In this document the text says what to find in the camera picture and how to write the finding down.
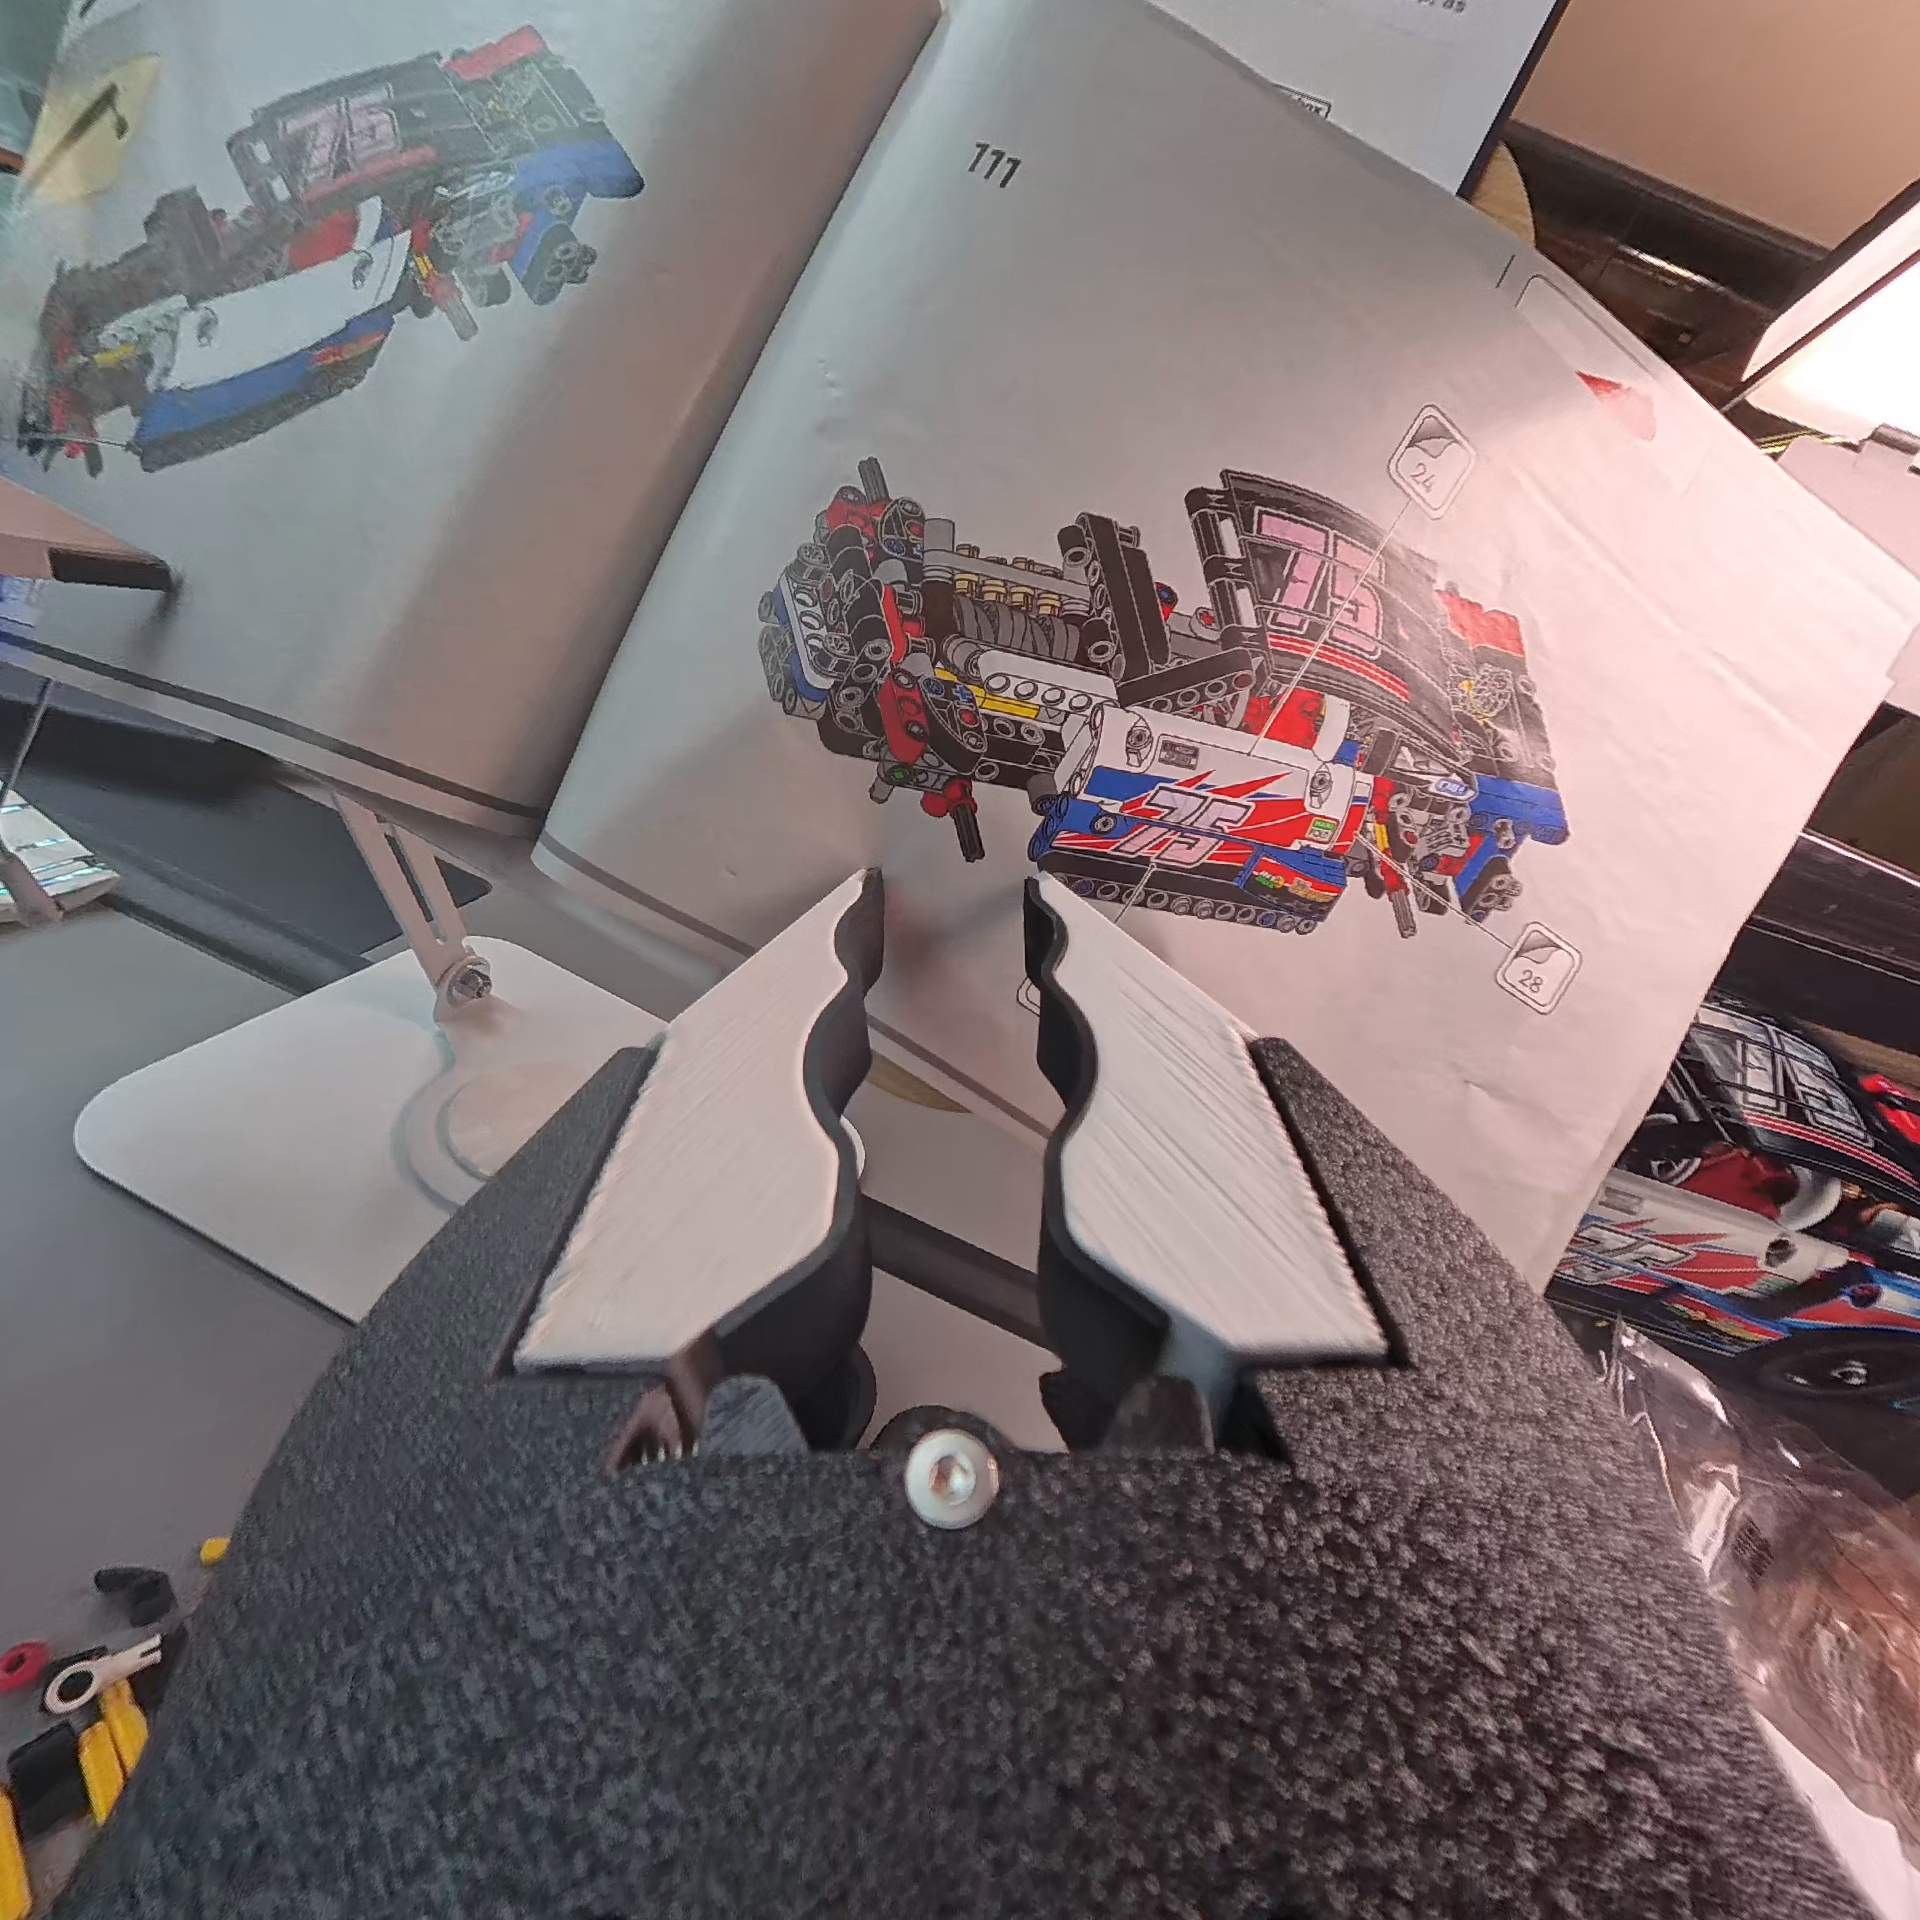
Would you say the white book stand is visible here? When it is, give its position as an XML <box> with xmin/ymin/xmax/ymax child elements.
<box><xmin>75</xmin><ymin>787</ymin><xmax>670</xmax><ymax>1322</ymax></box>

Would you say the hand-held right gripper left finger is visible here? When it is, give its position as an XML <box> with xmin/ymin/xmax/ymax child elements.
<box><xmin>512</xmin><ymin>868</ymin><xmax>892</xmax><ymax>1378</ymax></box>

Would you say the pile of small coloured bricks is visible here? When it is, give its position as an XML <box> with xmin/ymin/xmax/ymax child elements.
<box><xmin>0</xmin><ymin>1530</ymin><xmax>236</xmax><ymax>1878</ymax></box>

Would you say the building instruction booklet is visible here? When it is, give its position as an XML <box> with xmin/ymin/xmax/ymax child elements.
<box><xmin>0</xmin><ymin>0</ymin><xmax>1920</xmax><ymax>1294</ymax></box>

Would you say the crumpled clear plastic bag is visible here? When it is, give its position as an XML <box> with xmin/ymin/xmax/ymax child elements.
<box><xmin>1590</xmin><ymin>1320</ymin><xmax>1920</xmax><ymax>1920</ymax></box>

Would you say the white printed task sheet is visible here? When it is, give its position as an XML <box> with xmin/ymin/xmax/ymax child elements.
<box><xmin>1147</xmin><ymin>0</ymin><xmax>1571</xmax><ymax>197</ymax></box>

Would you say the black toy set box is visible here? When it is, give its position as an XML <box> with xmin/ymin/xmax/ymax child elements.
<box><xmin>1463</xmin><ymin>0</ymin><xmax>1920</xmax><ymax>1403</ymax></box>

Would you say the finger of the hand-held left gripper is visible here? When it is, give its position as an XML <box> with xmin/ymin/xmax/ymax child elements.
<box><xmin>0</xmin><ymin>479</ymin><xmax>174</xmax><ymax>595</ymax></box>

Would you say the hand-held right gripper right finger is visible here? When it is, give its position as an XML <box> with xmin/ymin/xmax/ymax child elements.
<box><xmin>1024</xmin><ymin>871</ymin><xmax>1393</xmax><ymax>1368</ymax></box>

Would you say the grey desk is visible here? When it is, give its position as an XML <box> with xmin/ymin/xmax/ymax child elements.
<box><xmin>0</xmin><ymin>885</ymin><xmax>1080</xmax><ymax>1908</ymax></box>

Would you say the holographic sticker sheet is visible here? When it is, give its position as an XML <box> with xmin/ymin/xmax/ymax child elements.
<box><xmin>0</xmin><ymin>793</ymin><xmax>122</xmax><ymax>924</ymax></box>

